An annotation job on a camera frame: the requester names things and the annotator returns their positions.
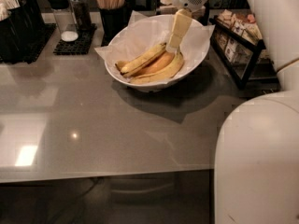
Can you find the black rubber mat large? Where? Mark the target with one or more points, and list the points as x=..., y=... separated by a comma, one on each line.
x=35, y=47

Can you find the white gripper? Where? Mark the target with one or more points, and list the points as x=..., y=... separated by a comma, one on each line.
x=182, y=22

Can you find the clear sugar shaker black lid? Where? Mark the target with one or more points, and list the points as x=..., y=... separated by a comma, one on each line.
x=64, y=19

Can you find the black wire packet rack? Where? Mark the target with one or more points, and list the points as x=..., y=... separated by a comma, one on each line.
x=257, y=69

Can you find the black rubber mat small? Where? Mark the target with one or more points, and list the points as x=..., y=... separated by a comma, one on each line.
x=80, y=46

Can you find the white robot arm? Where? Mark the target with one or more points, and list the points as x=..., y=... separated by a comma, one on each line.
x=256, y=170

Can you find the black cup of stir sticks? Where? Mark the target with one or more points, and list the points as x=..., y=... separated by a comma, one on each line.
x=111, y=12

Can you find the middle orange-yellow banana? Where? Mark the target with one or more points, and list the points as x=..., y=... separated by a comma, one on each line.
x=164, y=60

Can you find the black condiment caddy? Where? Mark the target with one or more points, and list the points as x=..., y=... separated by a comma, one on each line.
x=20, y=20

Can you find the white bowl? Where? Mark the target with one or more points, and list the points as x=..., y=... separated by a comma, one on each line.
x=146, y=84

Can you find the yellow banana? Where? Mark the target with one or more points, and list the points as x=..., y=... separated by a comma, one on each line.
x=167, y=72
x=143, y=60

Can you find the white paper liner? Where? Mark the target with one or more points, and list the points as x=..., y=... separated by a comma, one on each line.
x=140, y=38

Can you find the dark pepper shaker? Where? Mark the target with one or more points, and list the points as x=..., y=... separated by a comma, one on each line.
x=82, y=14

